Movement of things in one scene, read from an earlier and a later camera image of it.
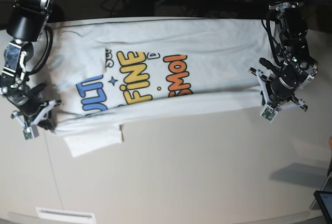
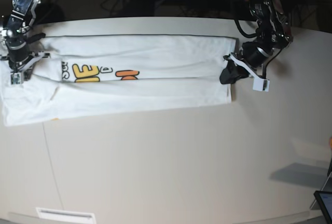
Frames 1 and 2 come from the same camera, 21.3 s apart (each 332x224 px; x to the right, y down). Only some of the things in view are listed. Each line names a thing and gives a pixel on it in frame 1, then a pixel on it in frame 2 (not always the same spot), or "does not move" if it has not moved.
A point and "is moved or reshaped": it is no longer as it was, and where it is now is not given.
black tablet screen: (324, 198) does not move
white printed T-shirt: (106, 74) is moved or reshaped
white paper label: (61, 215) does not move
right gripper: (32, 109) → (18, 56)
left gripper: (277, 91) → (252, 56)
